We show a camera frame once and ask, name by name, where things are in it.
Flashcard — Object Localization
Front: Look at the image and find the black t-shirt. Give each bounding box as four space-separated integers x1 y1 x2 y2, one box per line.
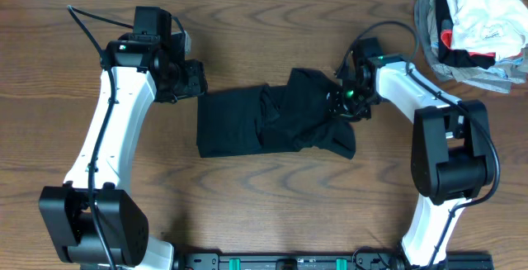
196 69 356 159

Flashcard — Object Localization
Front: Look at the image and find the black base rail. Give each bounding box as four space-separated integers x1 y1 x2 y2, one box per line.
177 251 494 270

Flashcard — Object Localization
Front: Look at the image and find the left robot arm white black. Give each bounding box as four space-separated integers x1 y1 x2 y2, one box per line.
39 31 207 269

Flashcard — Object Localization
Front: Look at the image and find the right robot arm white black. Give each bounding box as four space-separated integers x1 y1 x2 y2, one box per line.
330 52 500 269

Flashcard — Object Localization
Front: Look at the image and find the pile of clothes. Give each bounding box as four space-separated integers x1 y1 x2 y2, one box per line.
414 0 527 93

